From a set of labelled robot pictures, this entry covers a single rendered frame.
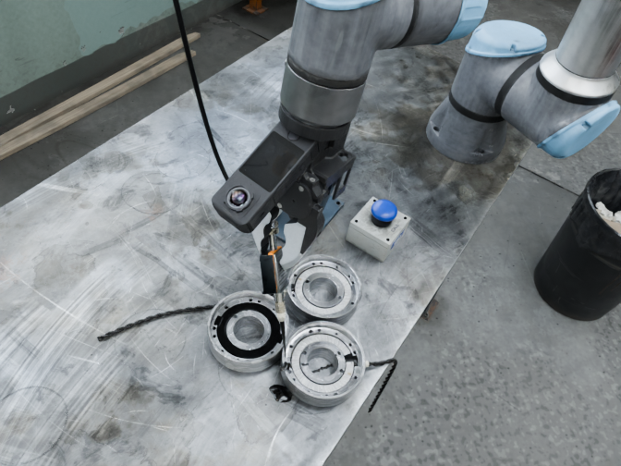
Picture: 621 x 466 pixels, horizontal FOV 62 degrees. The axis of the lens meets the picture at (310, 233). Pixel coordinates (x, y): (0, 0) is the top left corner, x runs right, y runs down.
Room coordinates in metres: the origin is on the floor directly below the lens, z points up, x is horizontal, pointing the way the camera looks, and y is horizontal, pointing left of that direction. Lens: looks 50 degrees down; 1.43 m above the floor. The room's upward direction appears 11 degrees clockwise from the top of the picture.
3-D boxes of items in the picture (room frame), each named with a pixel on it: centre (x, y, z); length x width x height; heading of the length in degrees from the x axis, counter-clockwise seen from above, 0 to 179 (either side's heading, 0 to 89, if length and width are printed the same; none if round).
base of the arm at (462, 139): (0.84, -0.26, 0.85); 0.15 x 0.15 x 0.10
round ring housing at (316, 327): (0.30, -0.05, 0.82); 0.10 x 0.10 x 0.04
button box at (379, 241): (0.55, -0.11, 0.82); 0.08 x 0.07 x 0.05; 154
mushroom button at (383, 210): (0.55, -0.10, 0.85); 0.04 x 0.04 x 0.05
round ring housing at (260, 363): (0.33, 0.05, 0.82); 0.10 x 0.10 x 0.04
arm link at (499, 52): (0.84, -0.27, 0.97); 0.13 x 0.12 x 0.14; 42
